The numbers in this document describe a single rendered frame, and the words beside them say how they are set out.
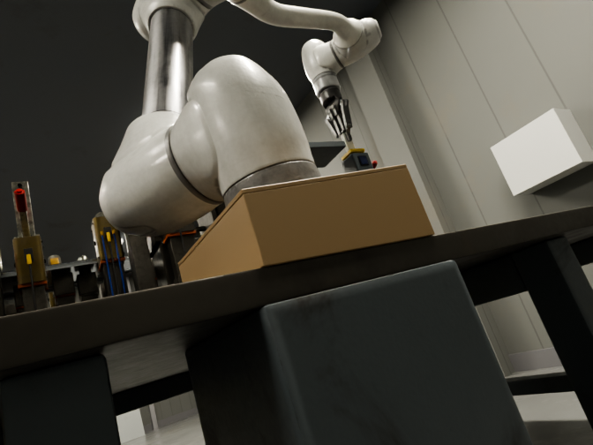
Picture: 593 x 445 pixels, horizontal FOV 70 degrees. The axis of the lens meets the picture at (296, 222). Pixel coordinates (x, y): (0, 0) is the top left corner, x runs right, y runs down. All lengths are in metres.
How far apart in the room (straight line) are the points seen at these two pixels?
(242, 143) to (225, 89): 0.09
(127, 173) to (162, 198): 0.08
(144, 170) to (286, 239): 0.33
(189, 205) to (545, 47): 2.80
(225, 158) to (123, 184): 0.20
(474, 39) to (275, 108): 2.95
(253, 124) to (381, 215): 0.22
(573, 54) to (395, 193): 2.62
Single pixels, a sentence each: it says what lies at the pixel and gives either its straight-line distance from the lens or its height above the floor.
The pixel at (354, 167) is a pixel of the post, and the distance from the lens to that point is 1.40.
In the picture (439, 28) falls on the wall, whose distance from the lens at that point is 3.72.
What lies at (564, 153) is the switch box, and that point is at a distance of 2.89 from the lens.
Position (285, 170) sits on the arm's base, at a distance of 0.59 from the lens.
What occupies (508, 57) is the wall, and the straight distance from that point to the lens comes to 3.35.
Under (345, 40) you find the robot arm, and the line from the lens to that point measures 1.52.
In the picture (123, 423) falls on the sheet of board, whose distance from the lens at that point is 8.91.
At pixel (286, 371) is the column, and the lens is 0.42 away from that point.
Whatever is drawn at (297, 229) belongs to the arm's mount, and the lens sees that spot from 0.48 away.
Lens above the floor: 0.61
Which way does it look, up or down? 16 degrees up
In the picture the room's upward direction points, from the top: 18 degrees counter-clockwise
